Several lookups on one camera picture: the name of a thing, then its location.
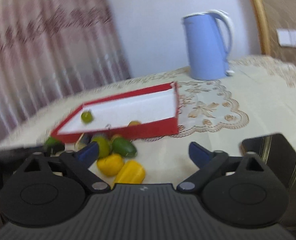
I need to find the yellow pepper piece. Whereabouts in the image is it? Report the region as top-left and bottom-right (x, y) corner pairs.
(96, 153), (125, 177)

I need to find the large green tomato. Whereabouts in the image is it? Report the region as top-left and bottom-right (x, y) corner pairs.
(91, 135), (111, 158)

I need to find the green cucumber piece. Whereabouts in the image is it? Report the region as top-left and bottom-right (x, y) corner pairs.
(44, 137), (65, 154)

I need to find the green avocado-like fruit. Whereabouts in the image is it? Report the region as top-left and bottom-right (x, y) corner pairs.
(112, 137), (137, 158)

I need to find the small green tomato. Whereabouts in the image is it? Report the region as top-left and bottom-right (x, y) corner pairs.
(81, 110), (94, 124)

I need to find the yellow pepper piece cut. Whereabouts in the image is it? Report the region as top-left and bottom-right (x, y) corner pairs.
(113, 160), (146, 185)

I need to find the brown longan fruit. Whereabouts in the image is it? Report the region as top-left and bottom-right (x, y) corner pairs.
(128, 120), (141, 127)

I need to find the longan with stem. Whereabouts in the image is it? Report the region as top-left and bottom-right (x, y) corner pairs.
(105, 124), (122, 143)

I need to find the black smartphone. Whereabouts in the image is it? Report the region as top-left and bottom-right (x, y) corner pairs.
(241, 133), (296, 231)

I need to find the red shallow tray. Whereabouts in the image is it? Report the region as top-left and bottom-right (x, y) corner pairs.
(50, 82), (179, 143)

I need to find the cream embroidered tablecloth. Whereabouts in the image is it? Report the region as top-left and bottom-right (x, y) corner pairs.
(0, 56), (296, 184)

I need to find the blue electric kettle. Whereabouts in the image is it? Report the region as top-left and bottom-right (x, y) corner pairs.
(182, 9), (234, 81)

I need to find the pink patterned curtain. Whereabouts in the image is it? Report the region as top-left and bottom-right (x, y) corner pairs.
(0, 0), (131, 141)

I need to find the white wall switch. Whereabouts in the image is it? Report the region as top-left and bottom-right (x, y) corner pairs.
(277, 29), (296, 48)

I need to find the gold mirror frame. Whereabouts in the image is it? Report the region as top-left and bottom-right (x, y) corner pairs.
(250, 0), (271, 56)

